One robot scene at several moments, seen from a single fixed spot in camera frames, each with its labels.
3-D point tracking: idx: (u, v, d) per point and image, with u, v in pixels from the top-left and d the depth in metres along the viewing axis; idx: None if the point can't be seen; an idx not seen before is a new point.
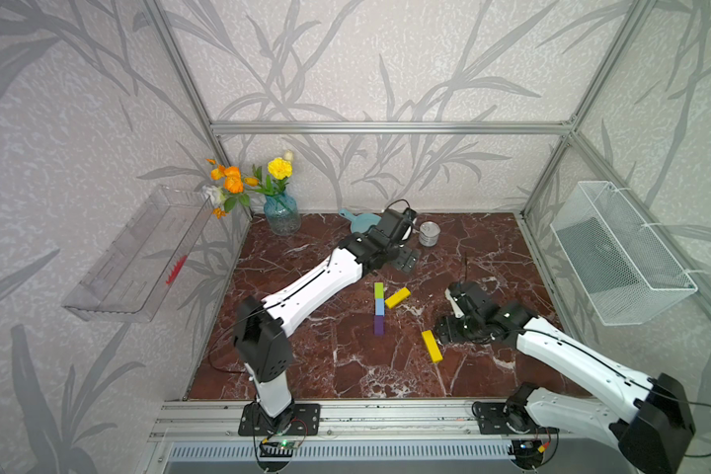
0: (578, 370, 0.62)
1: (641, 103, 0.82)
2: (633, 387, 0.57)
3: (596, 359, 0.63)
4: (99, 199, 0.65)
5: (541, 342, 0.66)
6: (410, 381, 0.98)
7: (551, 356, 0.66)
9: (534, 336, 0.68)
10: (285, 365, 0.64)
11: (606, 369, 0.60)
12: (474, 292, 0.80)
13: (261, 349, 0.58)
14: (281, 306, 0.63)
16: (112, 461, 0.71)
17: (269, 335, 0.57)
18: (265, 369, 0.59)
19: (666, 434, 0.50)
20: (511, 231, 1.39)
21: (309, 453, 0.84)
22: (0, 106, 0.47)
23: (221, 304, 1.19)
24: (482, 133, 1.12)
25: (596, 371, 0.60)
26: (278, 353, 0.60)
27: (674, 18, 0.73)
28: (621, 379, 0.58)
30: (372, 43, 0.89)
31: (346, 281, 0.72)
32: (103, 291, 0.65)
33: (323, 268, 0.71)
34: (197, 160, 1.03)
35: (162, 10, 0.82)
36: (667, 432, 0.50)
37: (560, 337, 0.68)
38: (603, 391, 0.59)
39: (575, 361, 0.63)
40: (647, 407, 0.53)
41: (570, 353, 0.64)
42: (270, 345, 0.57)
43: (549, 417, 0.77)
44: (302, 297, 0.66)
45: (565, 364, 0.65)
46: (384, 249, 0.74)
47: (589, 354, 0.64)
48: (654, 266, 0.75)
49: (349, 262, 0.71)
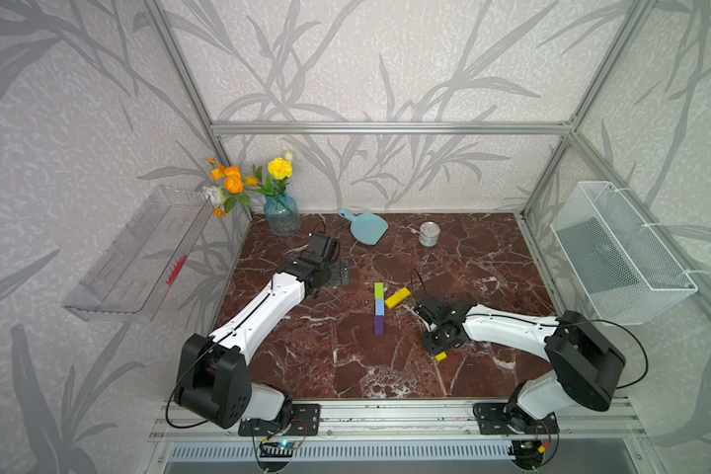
0: (508, 334, 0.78)
1: (640, 103, 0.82)
2: (544, 330, 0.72)
3: (518, 318, 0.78)
4: (99, 199, 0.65)
5: (477, 322, 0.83)
6: (410, 381, 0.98)
7: (487, 330, 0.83)
9: (473, 317, 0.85)
10: (246, 402, 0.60)
11: (523, 323, 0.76)
12: (429, 300, 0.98)
13: (220, 382, 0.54)
14: (234, 336, 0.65)
16: (112, 461, 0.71)
17: (228, 365, 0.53)
18: (225, 412, 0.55)
19: (576, 362, 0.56)
20: (511, 231, 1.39)
21: (309, 453, 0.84)
22: (0, 106, 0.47)
23: (221, 304, 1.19)
24: (482, 133, 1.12)
25: (517, 328, 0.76)
26: (238, 387, 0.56)
27: (674, 18, 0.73)
28: (535, 327, 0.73)
30: (372, 43, 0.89)
31: (290, 299, 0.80)
32: (103, 291, 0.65)
33: (268, 292, 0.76)
34: (197, 160, 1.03)
35: (163, 11, 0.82)
36: (576, 357, 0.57)
37: (490, 311, 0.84)
38: (529, 342, 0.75)
39: (502, 328, 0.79)
40: (556, 340, 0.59)
41: (497, 322, 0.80)
42: (230, 376, 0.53)
43: (537, 405, 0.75)
44: (252, 322, 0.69)
45: (498, 332, 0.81)
46: (318, 266, 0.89)
47: (512, 318, 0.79)
48: (654, 266, 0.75)
49: (289, 282, 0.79)
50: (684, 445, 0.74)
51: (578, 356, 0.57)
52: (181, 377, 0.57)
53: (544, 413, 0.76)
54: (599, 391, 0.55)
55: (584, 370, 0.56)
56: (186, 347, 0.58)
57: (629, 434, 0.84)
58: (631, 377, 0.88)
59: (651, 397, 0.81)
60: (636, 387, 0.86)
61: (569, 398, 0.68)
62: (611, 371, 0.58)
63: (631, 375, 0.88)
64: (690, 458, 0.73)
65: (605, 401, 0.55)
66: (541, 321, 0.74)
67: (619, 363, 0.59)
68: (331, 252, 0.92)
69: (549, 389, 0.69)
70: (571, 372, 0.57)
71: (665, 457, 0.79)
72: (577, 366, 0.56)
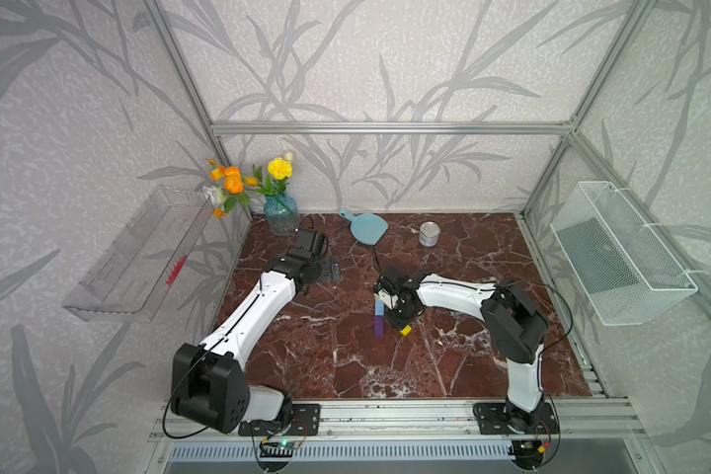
0: (455, 299, 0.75)
1: (640, 103, 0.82)
2: (483, 293, 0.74)
3: (460, 283, 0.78)
4: (99, 199, 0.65)
5: (429, 287, 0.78)
6: (410, 381, 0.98)
7: (435, 296, 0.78)
9: (424, 283, 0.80)
10: (245, 406, 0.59)
11: (466, 288, 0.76)
12: (389, 271, 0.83)
13: (216, 390, 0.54)
14: (226, 342, 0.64)
16: (112, 461, 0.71)
17: (222, 372, 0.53)
18: (223, 419, 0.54)
19: (505, 321, 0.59)
20: (511, 231, 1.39)
21: (309, 453, 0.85)
22: (0, 106, 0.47)
23: (222, 304, 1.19)
24: (482, 133, 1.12)
25: (460, 292, 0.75)
26: (236, 392, 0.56)
27: (674, 18, 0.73)
28: (476, 291, 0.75)
30: (372, 43, 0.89)
31: (281, 297, 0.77)
32: (103, 291, 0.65)
33: (257, 293, 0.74)
34: (197, 160, 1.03)
35: (162, 10, 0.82)
36: (507, 317, 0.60)
37: (440, 278, 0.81)
38: (474, 306, 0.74)
39: (453, 295, 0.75)
40: (491, 301, 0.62)
41: (446, 288, 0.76)
42: (224, 383, 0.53)
43: (522, 393, 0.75)
44: (244, 326, 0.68)
45: (445, 299, 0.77)
46: (309, 262, 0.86)
47: (457, 284, 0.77)
48: (655, 266, 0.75)
49: (278, 281, 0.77)
50: (684, 445, 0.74)
51: (507, 315, 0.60)
52: (176, 388, 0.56)
53: (535, 403, 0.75)
54: (523, 347, 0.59)
55: (512, 328, 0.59)
56: (178, 356, 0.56)
57: (629, 434, 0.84)
58: (632, 377, 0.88)
59: (653, 398, 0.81)
60: (636, 387, 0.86)
61: (533, 372, 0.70)
62: (536, 331, 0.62)
63: (631, 376, 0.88)
64: (690, 458, 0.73)
65: (529, 357, 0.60)
66: (480, 286, 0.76)
67: (544, 326, 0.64)
68: (318, 247, 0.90)
69: (511, 366, 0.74)
70: (501, 331, 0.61)
71: (665, 457, 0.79)
72: (505, 325, 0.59)
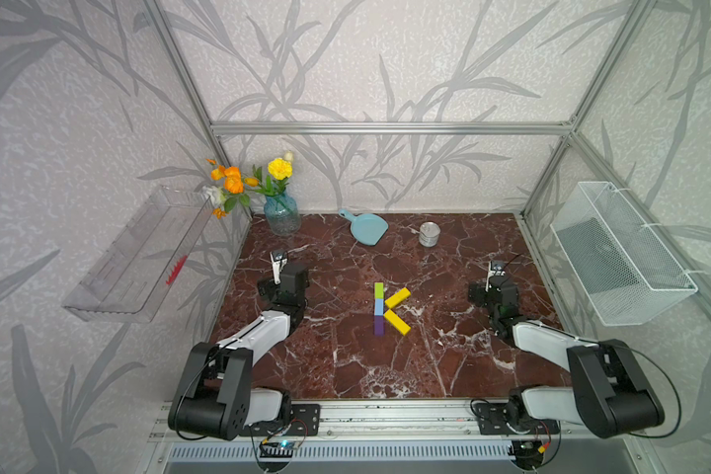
0: (543, 342, 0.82)
1: (641, 103, 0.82)
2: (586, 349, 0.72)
3: (564, 334, 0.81)
4: (99, 199, 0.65)
5: (519, 332, 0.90)
6: (410, 382, 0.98)
7: (531, 337, 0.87)
9: (523, 324, 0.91)
10: (243, 416, 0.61)
11: (568, 338, 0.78)
12: (511, 290, 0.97)
13: (229, 381, 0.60)
14: (239, 342, 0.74)
16: (112, 461, 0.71)
17: (237, 362, 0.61)
18: (227, 415, 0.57)
19: (592, 371, 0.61)
20: (511, 232, 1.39)
21: (309, 453, 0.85)
22: (0, 106, 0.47)
23: (222, 304, 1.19)
24: (482, 133, 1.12)
25: (559, 339, 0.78)
26: (241, 393, 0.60)
27: (674, 18, 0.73)
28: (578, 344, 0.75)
30: (372, 43, 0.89)
31: (279, 330, 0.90)
32: (103, 291, 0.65)
33: (262, 319, 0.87)
34: (197, 160, 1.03)
35: (162, 10, 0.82)
36: (594, 370, 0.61)
37: (542, 324, 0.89)
38: (562, 353, 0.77)
39: (543, 334, 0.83)
40: (589, 351, 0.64)
41: (542, 331, 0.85)
42: (238, 372, 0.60)
43: (544, 404, 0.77)
44: (253, 335, 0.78)
45: (539, 344, 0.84)
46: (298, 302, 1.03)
47: (553, 331, 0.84)
48: (654, 266, 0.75)
49: (277, 314, 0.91)
50: (684, 445, 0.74)
51: (596, 367, 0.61)
52: (185, 386, 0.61)
53: (541, 416, 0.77)
54: (605, 413, 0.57)
55: (599, 383, 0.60)
56: (194, 352, 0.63)
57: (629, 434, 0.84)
58: None
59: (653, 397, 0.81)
60: None
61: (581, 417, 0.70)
62: (629, 408, 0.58)
63: None
64: (690, 458, 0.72)
65: (607, 427, 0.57)
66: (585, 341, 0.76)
67: (645, 408, 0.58)
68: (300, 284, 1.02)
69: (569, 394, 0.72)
70: (584, 380, 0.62)
71: (666, 457, 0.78)
72: (590, 371, 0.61)
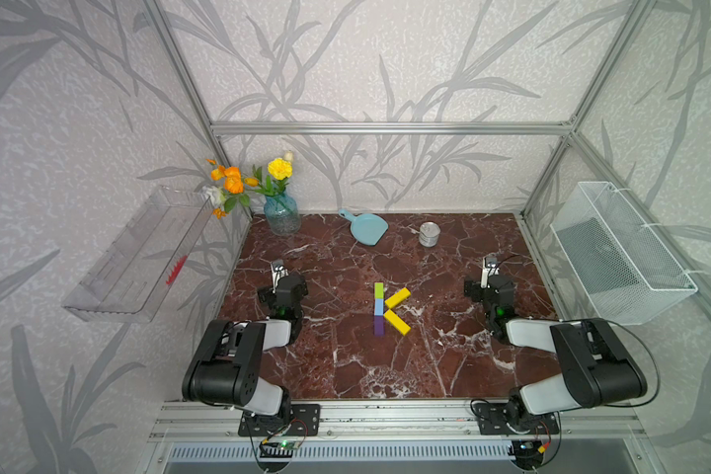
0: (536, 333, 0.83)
1: (641, 104, 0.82)
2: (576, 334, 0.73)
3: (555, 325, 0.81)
4: (99, 199, 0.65)
5: (512, 328, 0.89)
6: (410, 382, 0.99)
7: (523, 330, 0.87)
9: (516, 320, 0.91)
10: (253, 385, 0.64)
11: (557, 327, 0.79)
12: (508, 291, 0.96)
13: (245, 346, 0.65)
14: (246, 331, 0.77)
16: (112, 461, 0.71)
17: (254, 329, 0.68)
18: (243, 373, 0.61)
19: (571, 342, 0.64)
20: (511, 232, 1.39)
21: (309, 454, 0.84)
22: (0, 106, 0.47)
23: (222, 304, 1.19)
24: (482, 133, 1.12)
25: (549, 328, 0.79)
26: (255, 358, 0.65)
27: (674, 18, 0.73)
28: None
30: (372, 43, 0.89)
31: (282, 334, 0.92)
32: (103, 292, 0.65)
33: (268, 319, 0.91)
34: (197, 160, 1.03)
35: (162, 11, 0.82)
36: (574, 342, 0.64)
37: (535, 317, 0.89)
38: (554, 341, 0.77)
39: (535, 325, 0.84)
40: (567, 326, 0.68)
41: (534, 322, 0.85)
42: (254, 337, 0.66)
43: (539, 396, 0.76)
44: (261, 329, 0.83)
45: (532, 336, 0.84)
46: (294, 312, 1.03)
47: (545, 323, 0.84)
48: (654, 266, 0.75)
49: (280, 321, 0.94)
50: (684, 445, 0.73)
51: (578, 340, 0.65)
52: (201, 353, 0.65)
53: (540, 412, 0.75)
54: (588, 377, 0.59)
55: (580, 351, 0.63)
56: (211, 324, 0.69)
57: (629, 434, 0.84)
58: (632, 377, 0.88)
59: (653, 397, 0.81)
60: None
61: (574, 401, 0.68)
62: (613, 374, 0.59)
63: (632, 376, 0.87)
64: (690, 458, 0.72)
65: (592, 391, 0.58)
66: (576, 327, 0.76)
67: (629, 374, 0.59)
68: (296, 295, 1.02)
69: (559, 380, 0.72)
70: (568, 355, 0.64)
71: (666, 457, 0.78)
72: (572, 345, 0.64)
